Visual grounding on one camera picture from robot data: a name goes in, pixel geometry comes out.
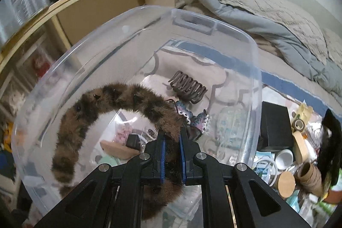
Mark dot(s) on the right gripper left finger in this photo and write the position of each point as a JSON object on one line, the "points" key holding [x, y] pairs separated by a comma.
{"points": [[111, 196]]}

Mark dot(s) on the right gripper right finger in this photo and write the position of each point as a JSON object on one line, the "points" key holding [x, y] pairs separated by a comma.
{"points": [[233, 196]]}

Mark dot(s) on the wooden hairbrush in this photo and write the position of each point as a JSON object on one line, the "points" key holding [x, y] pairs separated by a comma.
{"points": [[117, 150]]}

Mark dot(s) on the round wooden lid container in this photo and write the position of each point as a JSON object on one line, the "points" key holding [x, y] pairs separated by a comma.
{"points": [[285, 184]]}

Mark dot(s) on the white round cup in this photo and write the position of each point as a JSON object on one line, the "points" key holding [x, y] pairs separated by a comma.
{"points": [[284, 159]]}

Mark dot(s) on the floral fabric pouch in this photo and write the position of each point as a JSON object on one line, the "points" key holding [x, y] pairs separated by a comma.
{"points": [[230, 128]]}

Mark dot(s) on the black box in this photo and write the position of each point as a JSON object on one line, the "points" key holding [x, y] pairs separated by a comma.
{"points": [[275, 130]]}

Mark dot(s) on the beige yarn cone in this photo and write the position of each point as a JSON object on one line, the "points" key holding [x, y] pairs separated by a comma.
{"points": [[310, 179]]}

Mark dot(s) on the floral hair claw clip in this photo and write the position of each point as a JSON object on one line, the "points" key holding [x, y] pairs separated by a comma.
{"points": [[196, 125]]}

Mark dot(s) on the clear plastic storage bin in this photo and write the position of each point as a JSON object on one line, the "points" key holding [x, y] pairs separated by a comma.
{"points": [[145, 48]]}

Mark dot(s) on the black fuzzy hat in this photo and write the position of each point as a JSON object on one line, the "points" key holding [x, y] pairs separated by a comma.
{"points": [[330, 152]]}

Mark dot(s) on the brown hair claw clip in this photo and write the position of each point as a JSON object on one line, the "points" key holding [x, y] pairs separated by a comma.
{"points": [[187, 88]]}

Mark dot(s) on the wooden shelf unit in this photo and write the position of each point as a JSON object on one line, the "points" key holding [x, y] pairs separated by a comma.
{"points": [[66, 22]]}

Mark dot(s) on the grey beige duvet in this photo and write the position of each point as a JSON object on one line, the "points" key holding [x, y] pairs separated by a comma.
{"points": [[294, 52]]}

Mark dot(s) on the white ring headband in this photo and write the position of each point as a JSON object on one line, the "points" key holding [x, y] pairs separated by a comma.
{"points": [[266, 169]]}

